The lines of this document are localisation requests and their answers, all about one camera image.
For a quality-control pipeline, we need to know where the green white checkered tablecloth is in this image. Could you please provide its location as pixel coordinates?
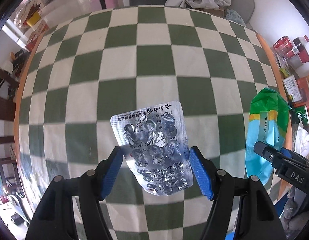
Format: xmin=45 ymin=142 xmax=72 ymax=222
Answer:
xmin=14 ymin=4 xmax=286 ymax=240

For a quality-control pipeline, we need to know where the orange red box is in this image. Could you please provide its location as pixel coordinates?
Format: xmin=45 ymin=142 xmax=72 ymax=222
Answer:
xmin=295 ymin=77 xmax=309 ymax=108

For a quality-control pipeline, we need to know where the dark wooden chair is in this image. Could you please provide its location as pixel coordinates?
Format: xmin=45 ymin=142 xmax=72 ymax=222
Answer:
xmin=0 ymin=67 xmax=20 ymax=101

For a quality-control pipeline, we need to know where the grey sofa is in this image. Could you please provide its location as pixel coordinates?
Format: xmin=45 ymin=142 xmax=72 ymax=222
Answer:
xmin=228 ymin=0 xmax=255 ymax=24

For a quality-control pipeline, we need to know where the red can pack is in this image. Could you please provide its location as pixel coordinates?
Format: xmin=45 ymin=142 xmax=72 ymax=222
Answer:
xmin=273 ymin=36 xmax=293 ymax=57

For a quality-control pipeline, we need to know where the blue green plastic bag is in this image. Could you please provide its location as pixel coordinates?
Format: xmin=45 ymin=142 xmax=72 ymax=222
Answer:
xmin=245 ymin=88 xmax=291 ymax=185

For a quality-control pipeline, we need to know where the dark soda bottle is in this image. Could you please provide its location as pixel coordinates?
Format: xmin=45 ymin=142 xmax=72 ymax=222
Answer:
xmin=293 ymin=35 xmax=309 ymax=55

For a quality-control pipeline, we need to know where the silver pill blister pack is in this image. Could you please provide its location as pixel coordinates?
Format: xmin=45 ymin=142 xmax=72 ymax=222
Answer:
xmin=110 ymin=101 xmax=193 ymax=196

